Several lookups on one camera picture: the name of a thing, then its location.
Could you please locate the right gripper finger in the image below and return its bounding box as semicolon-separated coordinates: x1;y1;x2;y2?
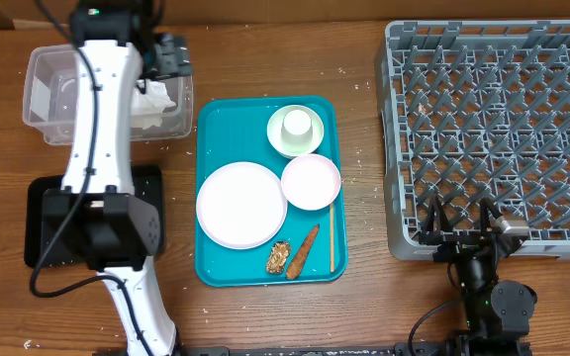
479;198;503;233
425;196;452;233

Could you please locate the white napkin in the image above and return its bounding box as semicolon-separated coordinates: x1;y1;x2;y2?
131;80;176;130

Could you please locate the large white plate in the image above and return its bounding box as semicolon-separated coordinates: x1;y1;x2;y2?
196;161;288;250

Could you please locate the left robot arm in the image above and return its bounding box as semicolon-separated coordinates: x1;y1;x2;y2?
29;1;192;355

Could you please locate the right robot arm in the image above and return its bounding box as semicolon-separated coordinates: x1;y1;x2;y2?
407;197;537;355

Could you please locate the grey dishwasher rack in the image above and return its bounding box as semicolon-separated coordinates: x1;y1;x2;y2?
375;20;570;260

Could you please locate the clear plastic bin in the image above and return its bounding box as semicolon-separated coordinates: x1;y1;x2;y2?
22;44;193;145

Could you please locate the teal serving tray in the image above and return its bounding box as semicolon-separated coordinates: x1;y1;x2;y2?
193;96;348;288

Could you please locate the wooden chopstick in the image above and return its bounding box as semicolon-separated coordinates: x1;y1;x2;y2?
329;203;335;273

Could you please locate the black tray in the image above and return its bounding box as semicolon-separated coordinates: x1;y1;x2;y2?
24;165;165;268

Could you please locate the small white plate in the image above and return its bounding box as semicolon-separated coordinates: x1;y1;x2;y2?
280;154;342;211

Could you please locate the white cup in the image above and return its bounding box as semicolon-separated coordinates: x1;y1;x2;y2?
281;109;312;142

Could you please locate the brown carrot-shaped food scrap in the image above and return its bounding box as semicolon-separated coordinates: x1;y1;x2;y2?
286;224;320;280

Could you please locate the golden crumpled food scrap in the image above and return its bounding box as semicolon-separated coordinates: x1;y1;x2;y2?
265;241;291;275

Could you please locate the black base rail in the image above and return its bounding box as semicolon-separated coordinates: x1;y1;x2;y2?
91;345;533;356

